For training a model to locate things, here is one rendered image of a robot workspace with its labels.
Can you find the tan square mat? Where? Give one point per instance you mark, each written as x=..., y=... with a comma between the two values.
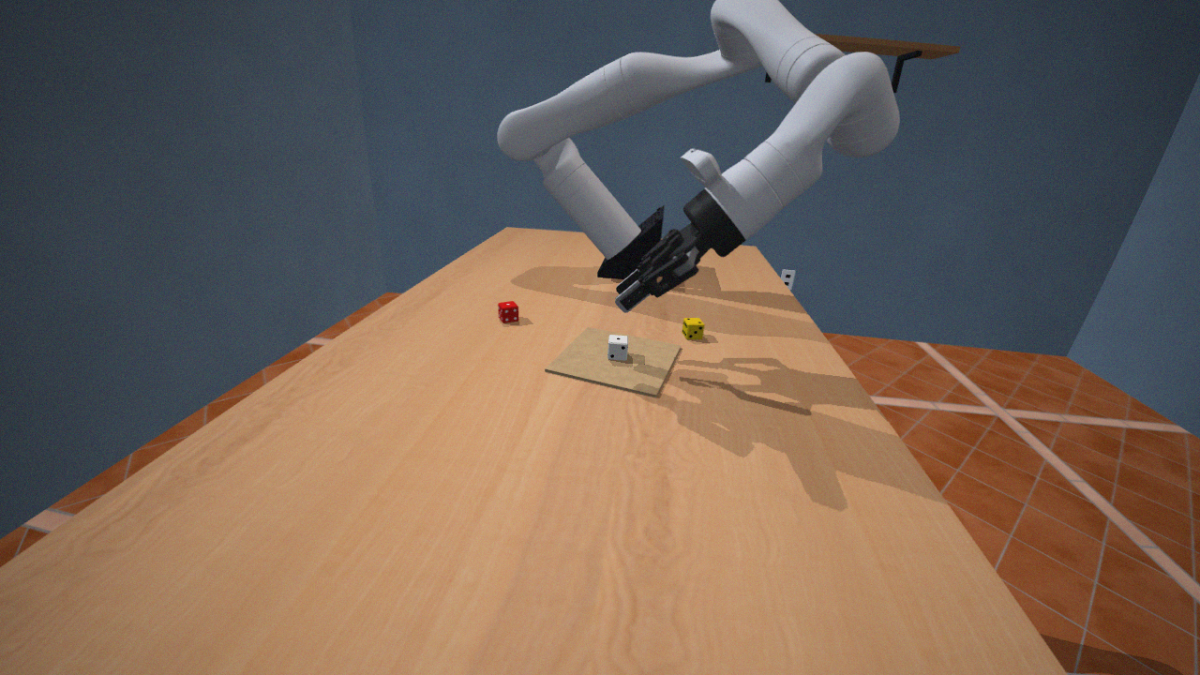
x=644, y=372

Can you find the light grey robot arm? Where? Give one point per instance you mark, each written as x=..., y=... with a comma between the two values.
x=853, y=89

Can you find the white die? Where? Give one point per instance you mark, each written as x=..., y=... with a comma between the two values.
x=617, y=347

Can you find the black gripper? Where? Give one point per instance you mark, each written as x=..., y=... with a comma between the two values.
x=712, y=229

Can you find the red die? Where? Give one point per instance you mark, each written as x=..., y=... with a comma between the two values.
x=508, y=312

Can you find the yellow die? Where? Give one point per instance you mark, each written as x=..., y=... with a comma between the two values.
x=693, y=328

